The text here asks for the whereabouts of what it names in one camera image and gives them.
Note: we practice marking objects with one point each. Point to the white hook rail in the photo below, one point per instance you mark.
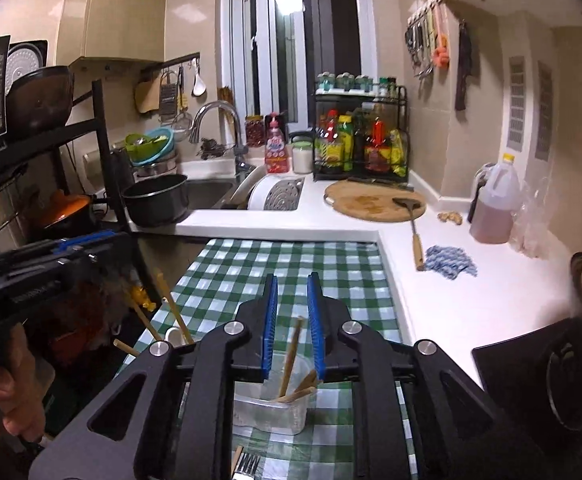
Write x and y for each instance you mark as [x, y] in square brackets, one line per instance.
[423, 7]

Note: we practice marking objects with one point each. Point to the mesh strainer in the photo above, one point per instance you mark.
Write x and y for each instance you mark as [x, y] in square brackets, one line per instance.
[182, 125]

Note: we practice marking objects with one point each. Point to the clear plastic container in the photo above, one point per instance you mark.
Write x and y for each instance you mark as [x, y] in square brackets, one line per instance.
[271, 417]

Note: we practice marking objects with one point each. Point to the grey wall vent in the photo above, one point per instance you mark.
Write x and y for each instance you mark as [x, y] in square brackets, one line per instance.
[516, 105]
[545, 110]

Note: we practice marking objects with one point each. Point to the hanging wooden board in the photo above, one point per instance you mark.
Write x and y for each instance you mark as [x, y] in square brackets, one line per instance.
[146, 95]

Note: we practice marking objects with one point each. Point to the white ladle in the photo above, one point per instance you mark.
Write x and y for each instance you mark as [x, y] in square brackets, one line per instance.
[199, 86]

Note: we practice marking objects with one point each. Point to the clear plastic bag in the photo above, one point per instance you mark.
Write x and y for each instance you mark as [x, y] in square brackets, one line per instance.
[536, 225]

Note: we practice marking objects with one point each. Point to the metal grater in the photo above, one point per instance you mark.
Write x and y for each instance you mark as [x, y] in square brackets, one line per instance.
[168, 97]

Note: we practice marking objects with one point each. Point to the ginger pieces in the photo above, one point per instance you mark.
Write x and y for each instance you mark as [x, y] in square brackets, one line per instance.
[449, 218]

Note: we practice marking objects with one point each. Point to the white plate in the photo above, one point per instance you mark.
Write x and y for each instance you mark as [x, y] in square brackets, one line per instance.
[246, 185]

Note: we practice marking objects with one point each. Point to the round wooden cutting board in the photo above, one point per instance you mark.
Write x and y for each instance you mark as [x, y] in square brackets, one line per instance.
[366, 202]

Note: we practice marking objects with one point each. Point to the green colander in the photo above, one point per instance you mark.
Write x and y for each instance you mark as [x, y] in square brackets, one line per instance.
[141, 147]

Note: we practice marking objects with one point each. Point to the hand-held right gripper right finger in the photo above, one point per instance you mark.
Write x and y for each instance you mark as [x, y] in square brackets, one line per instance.
[316, 332]

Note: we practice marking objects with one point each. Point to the pink dish soap bottle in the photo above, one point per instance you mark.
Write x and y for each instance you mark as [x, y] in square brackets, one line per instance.
[277, 152]

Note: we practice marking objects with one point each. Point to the black wall rail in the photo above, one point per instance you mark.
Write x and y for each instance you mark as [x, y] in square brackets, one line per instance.
[171, 61]

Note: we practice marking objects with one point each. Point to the steel sink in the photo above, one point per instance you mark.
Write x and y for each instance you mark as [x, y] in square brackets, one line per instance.
[211, 192]

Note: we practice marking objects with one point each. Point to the dark tall jug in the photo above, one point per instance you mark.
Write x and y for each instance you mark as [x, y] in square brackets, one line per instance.
[121, 170]

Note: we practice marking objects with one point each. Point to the green checkered tablecloth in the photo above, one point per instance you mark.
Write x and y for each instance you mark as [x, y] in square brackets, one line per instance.
[281, 260]

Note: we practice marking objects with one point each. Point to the bundle of chopsticks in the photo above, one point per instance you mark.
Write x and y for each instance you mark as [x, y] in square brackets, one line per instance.
[226, 97]

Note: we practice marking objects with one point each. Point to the black gas stove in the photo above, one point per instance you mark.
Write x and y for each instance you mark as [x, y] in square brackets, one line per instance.
[521, 385]

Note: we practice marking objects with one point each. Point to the hanging kitchen scissors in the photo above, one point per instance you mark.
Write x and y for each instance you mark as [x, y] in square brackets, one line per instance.
[413, 42]

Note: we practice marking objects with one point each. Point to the red jar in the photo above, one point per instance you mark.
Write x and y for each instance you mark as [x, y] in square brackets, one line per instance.
[254, 132]

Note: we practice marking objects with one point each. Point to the blue plastic basin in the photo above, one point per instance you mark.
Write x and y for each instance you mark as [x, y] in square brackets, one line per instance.
[167, 147]

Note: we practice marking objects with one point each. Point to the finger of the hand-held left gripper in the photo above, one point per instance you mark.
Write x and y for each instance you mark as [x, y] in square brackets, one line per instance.
[71, 246]
[101, 265]

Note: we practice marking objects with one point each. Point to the white ceramic spoon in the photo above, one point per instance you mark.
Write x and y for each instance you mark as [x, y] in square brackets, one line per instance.
[173, 335]

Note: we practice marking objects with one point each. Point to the row of spice jars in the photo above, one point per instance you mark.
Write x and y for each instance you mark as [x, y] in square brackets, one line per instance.
[343, 81]

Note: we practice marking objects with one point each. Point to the white framed window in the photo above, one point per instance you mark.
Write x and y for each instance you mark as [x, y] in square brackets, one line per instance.
[291, 35]

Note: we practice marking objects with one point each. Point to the row of condiment bottles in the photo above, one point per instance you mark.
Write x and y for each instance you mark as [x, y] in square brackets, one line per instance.
[341, 145]

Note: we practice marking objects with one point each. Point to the person's left hand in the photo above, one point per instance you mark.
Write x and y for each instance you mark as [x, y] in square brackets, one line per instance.
[8, 400]

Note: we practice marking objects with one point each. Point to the hanging metal tools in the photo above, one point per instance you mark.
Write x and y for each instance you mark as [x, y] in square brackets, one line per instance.
[427, 45]

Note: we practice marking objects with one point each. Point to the dark scrub pad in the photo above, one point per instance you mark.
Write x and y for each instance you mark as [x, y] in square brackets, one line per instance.
[211, 149]

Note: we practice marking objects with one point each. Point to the metal fork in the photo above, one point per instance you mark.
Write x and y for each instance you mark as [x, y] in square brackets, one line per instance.
[248, 466]

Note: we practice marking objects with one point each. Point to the plastic oil jug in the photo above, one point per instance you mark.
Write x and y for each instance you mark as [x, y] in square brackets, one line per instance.
[496, 210]

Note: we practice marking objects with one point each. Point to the chrome faucet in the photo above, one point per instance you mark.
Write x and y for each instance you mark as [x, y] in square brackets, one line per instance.
[239, 135]

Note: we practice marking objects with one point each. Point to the white jar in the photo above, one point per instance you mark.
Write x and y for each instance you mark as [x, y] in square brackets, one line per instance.
[302, 157]

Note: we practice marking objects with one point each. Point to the yellow plastic bag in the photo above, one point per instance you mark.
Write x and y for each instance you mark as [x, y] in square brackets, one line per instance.
[143, 297]

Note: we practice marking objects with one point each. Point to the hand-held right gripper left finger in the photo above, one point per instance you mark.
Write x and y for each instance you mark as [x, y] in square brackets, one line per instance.
[269, 330]

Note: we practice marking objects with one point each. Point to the black spice rack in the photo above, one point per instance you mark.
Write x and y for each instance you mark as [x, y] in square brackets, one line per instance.
[361, 93]

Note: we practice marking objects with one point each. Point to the blue checkered cloth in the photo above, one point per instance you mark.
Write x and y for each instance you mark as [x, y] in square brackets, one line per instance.
[448, 260]

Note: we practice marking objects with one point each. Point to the orange lidded pot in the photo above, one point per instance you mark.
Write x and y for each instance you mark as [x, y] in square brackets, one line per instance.
[66, 207]

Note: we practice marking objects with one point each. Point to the black shelf rack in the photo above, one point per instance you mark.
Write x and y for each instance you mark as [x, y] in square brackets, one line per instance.
[71, 132]

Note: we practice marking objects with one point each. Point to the wooden chopstick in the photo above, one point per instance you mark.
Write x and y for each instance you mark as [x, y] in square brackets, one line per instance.
[125, 347]
[291, 355]
[288, 398]
[236, 460]
[302, 386]
[176, 312]
[146, 321]

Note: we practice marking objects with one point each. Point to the black cooking pot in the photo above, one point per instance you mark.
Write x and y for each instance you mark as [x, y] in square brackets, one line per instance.
[156, 205]

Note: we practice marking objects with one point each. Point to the hanging cleaver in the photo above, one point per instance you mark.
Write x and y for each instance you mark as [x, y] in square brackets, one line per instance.
[463, 70]

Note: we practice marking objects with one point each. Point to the red plastic bag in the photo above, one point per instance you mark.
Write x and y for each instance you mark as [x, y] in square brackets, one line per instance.
[81, 330]

